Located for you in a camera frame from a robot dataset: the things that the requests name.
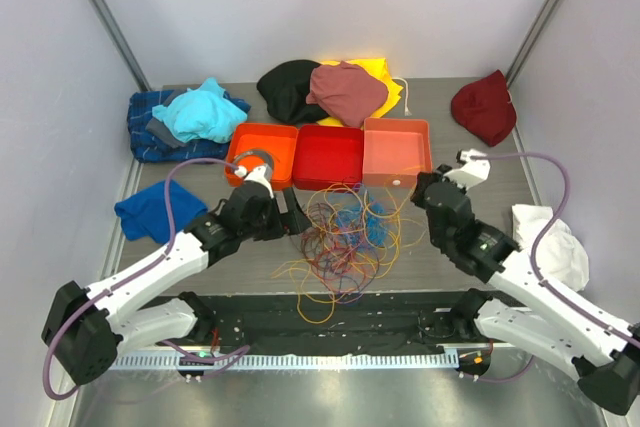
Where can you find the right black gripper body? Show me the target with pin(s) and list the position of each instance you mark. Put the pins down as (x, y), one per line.
(419, 195)

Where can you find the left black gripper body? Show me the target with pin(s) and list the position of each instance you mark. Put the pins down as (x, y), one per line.
(268, 226)

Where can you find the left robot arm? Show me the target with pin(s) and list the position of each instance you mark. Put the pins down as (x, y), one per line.
(88, 328)

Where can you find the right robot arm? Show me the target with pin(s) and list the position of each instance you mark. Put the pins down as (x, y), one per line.
(593, 347)

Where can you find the grey tape roll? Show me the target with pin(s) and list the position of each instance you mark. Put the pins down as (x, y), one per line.
(262, 155)

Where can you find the red plastic bin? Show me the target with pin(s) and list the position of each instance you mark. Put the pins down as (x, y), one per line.
(327, 155)

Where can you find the orange plastic bin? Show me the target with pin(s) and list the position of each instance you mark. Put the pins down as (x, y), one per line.
(254, 143)

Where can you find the salmon plastic bin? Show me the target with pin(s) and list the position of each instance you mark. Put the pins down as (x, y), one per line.
(395, 152)

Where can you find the royal blue cloth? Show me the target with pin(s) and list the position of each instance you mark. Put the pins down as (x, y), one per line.
(144, 214)

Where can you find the maroon cloth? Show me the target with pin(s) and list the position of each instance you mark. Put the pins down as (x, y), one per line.
(484, 108)

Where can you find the light blue cloth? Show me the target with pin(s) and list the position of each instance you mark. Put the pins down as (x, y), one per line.
(201, 114)

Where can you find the white cloth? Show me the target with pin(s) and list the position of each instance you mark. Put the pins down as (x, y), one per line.
(559, 254)

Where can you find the dark blue plaid cloth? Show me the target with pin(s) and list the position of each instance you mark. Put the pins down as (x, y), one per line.
(149, 148)

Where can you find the grey cloth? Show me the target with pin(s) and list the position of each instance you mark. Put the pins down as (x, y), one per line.
(162, 133)

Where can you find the black cloth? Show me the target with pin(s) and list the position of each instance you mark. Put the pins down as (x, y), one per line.
(285, 89)

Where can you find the dusty pink cloth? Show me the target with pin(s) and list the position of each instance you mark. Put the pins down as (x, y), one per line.
(346, 92)

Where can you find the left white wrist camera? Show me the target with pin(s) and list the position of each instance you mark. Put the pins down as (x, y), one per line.
(260, 174)

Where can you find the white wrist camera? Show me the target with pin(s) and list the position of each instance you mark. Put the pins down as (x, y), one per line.
(260, 174)
(474, 169)

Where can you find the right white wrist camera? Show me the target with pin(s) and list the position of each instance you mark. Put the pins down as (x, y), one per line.
(474, 169)

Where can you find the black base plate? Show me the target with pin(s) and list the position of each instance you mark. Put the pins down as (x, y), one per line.
(373, 323)

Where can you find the slotted cable duct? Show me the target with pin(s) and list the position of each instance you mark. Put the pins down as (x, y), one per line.
(172, 360)

